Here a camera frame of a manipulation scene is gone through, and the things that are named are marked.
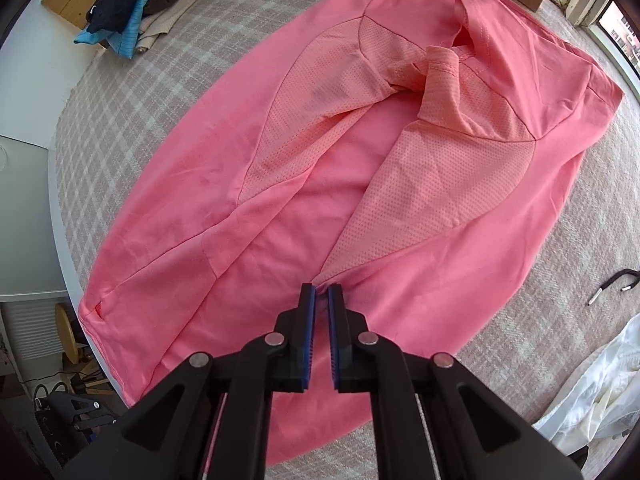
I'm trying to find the apartment buildings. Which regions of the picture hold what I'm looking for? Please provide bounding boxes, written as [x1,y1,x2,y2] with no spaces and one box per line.
[597,2,640,61]

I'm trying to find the round wooden stool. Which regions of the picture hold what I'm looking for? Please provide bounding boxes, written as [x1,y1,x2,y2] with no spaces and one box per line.
[54,302,108,396]

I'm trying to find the pink t-shirt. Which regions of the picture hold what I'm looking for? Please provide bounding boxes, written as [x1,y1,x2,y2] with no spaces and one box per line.
[77,0,626,467]

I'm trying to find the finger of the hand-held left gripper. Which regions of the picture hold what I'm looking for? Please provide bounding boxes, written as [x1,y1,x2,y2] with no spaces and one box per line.
[70,399,126,431]

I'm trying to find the beige folded garment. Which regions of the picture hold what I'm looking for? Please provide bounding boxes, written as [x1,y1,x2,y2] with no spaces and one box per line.
[132,0,236,53]

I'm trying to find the white collared shirt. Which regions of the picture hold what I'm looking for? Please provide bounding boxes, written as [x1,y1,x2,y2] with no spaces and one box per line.
[532,312,640,456]

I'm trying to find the black drawstring shorts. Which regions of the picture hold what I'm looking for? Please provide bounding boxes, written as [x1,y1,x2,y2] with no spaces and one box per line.
[586,269,640,307]

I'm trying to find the white window frame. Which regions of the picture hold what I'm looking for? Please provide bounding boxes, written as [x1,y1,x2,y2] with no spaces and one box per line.
[547,0,640,81]

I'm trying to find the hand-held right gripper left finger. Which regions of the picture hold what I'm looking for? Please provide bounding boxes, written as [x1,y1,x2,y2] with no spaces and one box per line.
[60,282,317,480]

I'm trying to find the white slatted cabinet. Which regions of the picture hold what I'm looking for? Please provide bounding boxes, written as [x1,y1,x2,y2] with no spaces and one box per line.
[0,287,66,361]

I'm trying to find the pink plaid blanket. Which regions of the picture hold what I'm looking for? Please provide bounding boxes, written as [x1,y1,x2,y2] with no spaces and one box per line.
[47,0,640,441]

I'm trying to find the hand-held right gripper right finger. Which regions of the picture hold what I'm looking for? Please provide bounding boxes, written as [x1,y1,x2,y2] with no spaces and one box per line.
[327,284,583,480]

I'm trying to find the stack of folded clothes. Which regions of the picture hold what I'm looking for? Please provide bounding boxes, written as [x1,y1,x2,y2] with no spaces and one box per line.
[74,0,176,58]

